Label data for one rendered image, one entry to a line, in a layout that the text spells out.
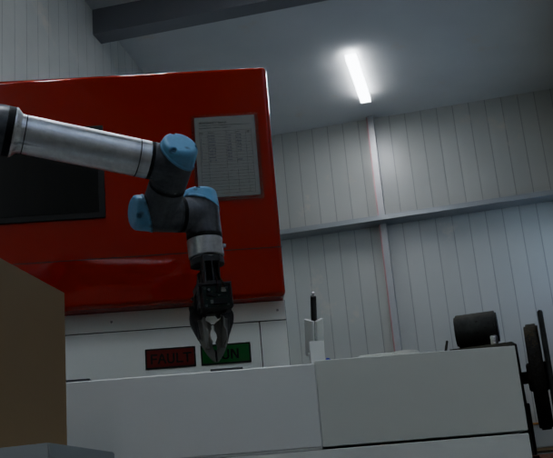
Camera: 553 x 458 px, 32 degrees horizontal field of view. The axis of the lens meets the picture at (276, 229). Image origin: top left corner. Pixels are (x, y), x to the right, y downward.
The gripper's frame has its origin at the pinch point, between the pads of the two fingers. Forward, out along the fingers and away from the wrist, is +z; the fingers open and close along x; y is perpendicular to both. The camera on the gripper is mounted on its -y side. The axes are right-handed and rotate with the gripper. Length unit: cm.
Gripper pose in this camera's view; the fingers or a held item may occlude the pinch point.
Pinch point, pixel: (215, 356)
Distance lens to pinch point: 197.7
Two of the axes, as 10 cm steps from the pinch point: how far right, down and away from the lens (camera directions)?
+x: 9.7, -0.5, 2.5
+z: 1.2, 9.5, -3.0
